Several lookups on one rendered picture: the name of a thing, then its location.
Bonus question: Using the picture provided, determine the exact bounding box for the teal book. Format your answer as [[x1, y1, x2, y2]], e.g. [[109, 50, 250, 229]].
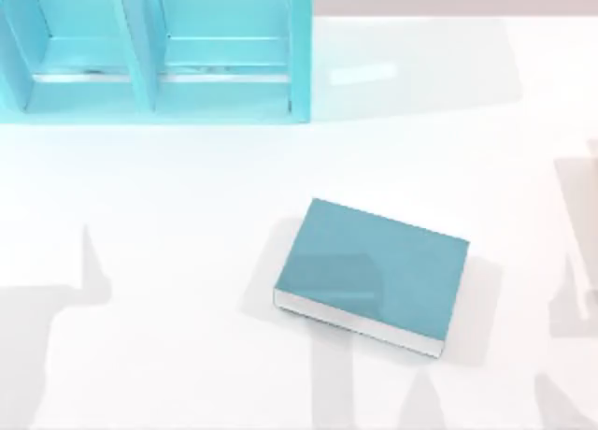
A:
[[272, 196, 471, 359]]

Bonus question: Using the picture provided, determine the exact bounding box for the light blue rack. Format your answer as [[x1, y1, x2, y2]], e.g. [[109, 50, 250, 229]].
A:
[[0, 0, 315, 126]]

